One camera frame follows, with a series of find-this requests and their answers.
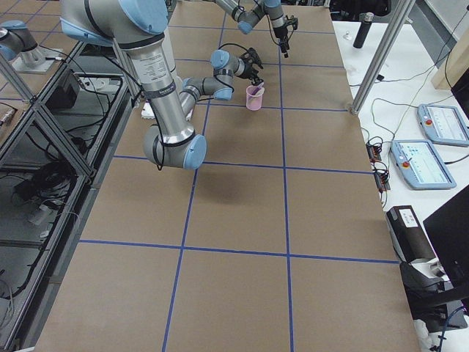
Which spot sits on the purple highlighter pen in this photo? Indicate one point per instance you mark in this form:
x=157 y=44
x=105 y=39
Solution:
x=256 y=89

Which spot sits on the blue teach pendant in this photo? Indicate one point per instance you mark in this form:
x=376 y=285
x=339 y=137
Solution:
x=443 y=124
x=421 y=166

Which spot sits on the pink mesh pen holder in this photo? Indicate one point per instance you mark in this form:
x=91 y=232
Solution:
x=254 y=102

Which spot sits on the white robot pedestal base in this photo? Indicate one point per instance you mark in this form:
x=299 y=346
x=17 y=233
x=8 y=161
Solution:
x=150 y=108

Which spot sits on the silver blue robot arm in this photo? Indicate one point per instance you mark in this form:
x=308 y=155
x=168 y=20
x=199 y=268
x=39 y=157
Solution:
x=247 y=19
x=137 y=28

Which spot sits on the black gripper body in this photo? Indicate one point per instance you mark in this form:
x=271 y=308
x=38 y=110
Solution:
x=250 y=70
x=280 y=31

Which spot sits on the black water bottle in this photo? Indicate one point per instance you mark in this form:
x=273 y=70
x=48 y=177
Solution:
x=363 y=30

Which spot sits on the far blue teach pendant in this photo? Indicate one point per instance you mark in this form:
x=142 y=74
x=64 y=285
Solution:
x=443 y=124

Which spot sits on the black monitor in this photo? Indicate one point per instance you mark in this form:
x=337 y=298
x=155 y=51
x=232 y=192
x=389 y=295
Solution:
x=447 y=229

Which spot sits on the aluminium frame post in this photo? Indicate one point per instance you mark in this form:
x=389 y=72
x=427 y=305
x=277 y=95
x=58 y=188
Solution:
x=390 y=35

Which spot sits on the small black box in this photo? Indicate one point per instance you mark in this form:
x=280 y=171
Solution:
x=407 y=235

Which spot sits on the near blue teach pendant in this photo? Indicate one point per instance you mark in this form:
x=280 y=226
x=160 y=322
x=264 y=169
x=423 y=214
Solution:
x=421 y=166

